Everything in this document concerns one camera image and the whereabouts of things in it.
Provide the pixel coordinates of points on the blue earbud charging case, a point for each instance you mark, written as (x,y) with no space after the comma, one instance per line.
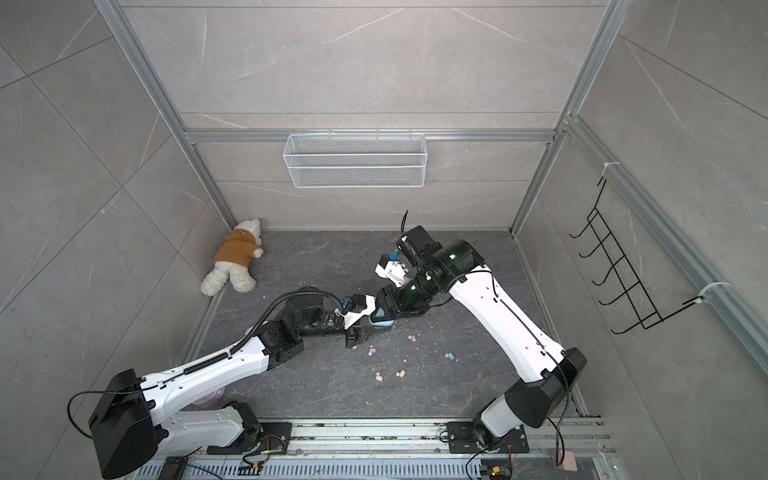
(381,323)

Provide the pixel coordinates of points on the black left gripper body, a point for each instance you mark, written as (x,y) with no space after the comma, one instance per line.
(331,323)

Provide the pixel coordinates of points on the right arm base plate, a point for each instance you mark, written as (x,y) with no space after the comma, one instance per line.
(468,437)

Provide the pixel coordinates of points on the white teddy bear brown hoodie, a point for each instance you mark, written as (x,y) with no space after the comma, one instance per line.
(231,263)

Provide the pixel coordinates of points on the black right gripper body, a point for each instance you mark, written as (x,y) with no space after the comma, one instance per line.
(409,299)

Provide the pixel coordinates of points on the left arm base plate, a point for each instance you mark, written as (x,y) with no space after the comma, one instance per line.
(269,436)

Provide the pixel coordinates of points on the black wire hook rack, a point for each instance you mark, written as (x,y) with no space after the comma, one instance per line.
(632,288)

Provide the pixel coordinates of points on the pink eraser block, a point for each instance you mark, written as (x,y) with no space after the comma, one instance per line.
(565,461)

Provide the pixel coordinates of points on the purple round container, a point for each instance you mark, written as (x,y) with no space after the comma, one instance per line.
(210,399)

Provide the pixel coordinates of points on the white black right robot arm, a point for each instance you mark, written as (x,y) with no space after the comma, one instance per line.
(546,371)

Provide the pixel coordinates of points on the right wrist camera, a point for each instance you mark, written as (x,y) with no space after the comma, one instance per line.
(391,268)

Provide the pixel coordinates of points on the white wire mesh basket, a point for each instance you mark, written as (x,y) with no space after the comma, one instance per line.
(360,160)

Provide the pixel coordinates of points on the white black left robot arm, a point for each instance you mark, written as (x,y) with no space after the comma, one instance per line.
(139,417)

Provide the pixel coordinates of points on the aluminium rail front frame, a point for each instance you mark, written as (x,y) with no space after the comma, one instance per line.
(401,448)

